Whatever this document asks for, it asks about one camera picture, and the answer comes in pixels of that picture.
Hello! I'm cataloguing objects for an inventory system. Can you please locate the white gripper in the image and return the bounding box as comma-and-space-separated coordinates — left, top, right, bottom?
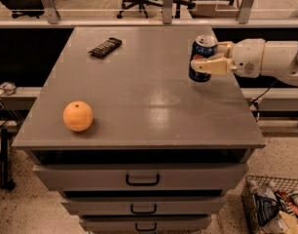
190, 39, 266, 78

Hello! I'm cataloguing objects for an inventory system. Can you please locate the blue pepsi can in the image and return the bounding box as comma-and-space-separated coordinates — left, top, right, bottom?
189, 35, 218, 82

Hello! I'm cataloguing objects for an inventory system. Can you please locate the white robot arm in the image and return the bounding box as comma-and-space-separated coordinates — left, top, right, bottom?
190, 39, 298, 87

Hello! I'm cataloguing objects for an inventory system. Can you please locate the dark rxbar chocolate bar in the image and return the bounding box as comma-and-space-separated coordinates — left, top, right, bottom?
90, 37, 122, 59

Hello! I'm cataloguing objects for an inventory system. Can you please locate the grey drawer cabinet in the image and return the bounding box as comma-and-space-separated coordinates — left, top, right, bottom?
12, 25, 266, 234

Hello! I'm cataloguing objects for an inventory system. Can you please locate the top grey drawer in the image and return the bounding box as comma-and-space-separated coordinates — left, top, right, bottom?
33, 163, 248, 191

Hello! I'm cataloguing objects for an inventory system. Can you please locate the grey drawer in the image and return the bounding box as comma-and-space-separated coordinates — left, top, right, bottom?
62, 196, 226, 215
79, 215, 211, 232
33, 163, 248, 191

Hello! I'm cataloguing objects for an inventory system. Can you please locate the orange fruit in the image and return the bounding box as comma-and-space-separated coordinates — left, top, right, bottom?
62, 100, 93, 132

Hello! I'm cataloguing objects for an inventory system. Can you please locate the middle grey drawer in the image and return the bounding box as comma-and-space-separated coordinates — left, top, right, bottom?
62, 196, 226, 215

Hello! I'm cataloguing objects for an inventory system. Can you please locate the bottom grey drawer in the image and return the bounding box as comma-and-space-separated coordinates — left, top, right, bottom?
79, 215, 211, 232

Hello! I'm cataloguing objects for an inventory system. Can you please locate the black metal stand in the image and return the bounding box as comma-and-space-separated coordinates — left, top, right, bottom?
0, 129, 16, 191

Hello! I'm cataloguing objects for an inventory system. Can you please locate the black cable right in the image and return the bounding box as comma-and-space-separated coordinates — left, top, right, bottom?
247, 79, 279, 122

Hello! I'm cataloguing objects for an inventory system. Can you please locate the wire basket with snacks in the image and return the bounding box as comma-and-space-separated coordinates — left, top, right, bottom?
242, 175, 298, 234

